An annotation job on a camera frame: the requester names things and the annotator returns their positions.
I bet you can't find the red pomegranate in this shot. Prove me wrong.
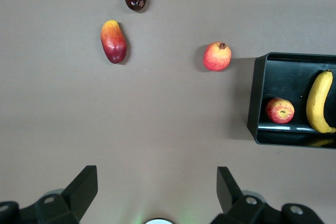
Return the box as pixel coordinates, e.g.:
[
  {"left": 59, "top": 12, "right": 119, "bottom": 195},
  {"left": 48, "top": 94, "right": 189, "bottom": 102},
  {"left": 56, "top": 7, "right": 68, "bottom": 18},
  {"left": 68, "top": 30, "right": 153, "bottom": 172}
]
[{"left": 202, "top": 41, "right": 233, "bottom": 72}]

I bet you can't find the red yellow mango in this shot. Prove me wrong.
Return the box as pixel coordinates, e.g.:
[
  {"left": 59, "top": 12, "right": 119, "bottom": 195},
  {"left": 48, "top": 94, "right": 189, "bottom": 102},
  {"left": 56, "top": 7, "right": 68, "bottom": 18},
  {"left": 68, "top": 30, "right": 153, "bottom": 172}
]
[{"left": 100, "top": 19, "right": 128, "bottom": 65}]

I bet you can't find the brown table mat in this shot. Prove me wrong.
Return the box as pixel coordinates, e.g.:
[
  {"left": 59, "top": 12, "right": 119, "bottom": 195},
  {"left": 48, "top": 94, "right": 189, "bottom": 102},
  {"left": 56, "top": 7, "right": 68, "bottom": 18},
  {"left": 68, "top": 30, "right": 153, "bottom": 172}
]
[{"left": 0, "top": 0, "right": 336, "bottom": 224}]

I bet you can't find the black plastic box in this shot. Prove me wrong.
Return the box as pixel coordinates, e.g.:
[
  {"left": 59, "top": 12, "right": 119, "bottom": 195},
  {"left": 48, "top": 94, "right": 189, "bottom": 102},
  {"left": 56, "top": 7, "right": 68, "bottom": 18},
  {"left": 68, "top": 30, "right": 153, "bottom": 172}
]
[{"left": 247, "top": 52, "right": 336, "bottom": 150}]

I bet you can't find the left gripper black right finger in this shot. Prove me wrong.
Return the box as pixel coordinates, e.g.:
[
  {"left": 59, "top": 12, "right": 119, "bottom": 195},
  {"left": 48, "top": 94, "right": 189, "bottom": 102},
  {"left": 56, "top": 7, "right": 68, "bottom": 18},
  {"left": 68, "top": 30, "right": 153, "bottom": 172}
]
[{"left": 209, "top": 166, "right": 325, "bottom": 224}]

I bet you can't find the yellow banana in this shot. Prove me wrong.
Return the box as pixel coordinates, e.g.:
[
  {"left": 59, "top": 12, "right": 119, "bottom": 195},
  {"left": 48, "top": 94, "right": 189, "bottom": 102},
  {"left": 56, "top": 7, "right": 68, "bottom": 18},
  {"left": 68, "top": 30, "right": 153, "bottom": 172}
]
[{"left": 306, "top": 69, "right": 336, "bottom": 134}]

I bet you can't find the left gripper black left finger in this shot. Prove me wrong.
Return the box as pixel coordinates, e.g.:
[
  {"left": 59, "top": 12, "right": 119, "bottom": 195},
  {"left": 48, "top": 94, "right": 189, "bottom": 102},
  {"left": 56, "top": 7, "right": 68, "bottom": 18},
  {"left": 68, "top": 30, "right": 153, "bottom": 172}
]
[{"left": 0, "top": 165, "right": 99, "bottom": 224}]

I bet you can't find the red yellow apple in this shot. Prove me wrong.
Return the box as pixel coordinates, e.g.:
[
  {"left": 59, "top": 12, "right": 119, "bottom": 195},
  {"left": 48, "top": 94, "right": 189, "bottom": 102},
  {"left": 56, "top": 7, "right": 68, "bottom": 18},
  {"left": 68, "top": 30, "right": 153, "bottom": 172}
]
[{"left": 264, "top": 97, "right": 296, "bottom": 124}]

